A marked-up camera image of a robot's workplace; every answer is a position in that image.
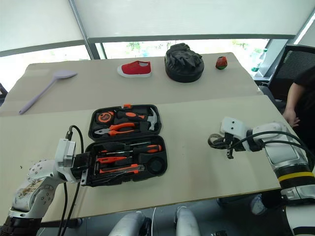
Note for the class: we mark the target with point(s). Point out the orange black tape measure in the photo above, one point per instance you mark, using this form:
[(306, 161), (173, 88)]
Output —
[(105, 117)]

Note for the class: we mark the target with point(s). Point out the orange voltage tester pen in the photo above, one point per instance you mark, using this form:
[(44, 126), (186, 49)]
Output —
[(110, 160)]

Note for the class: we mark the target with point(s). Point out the white roller blind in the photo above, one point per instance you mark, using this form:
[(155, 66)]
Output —
[(187, 17), (37, 19)]

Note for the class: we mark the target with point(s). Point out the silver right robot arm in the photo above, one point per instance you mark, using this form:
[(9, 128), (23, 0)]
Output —
[(283, 152)]

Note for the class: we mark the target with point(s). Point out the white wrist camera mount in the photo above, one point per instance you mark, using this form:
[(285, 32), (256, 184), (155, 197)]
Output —
[(64, 153), (232, 125)]

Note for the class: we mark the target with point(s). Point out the black boxing focus pad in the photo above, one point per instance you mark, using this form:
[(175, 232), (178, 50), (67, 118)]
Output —
[(183, 66)]

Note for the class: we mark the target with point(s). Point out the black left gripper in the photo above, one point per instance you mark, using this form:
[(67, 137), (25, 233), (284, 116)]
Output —
[(80, 164)]

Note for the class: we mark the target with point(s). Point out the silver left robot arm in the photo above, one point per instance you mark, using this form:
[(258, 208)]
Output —
[(37, 186)]

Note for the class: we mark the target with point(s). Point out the red and green toy fruit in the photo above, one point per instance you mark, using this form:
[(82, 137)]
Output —
[(221, 63)]

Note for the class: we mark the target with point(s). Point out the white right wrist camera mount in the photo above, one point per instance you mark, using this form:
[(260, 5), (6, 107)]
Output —
[(232, 125)]

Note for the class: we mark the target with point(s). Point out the person in black shirt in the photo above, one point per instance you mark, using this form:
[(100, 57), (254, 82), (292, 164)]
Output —
[(306, 98)]

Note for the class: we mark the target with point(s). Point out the black mesh office chair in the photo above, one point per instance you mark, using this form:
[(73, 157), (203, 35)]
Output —
[(288, 66)]

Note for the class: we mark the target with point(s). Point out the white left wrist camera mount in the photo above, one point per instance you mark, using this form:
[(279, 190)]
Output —
[(64, 153)]

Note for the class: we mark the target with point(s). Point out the black plastic tool case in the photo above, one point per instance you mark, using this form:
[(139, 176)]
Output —
[(157, 167)]

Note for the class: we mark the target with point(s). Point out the bystander bare hand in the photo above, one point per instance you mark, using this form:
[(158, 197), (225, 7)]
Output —
[(291, 118)]

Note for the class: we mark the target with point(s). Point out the silver rounded robot leg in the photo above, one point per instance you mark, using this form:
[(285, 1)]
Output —
[(187, 222), (130, 225)]

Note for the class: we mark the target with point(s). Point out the dark electrical tape roll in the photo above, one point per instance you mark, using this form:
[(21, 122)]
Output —
[(210, 140)]

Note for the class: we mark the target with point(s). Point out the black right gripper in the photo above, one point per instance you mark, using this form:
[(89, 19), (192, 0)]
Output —
[(230, 143)]

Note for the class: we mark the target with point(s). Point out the red canvas slip-on shoe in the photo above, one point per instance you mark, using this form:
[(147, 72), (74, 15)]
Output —
[(135, 68)]

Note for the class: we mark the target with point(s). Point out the white sneaker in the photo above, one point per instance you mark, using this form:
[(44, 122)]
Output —
[(258, 204)]

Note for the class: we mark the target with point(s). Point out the lavender plastic spoon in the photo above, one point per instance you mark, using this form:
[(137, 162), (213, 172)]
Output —
[(64, 73)]

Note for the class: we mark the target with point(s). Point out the grey window frame post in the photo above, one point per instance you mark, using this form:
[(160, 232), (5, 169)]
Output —
[(91, 46)]

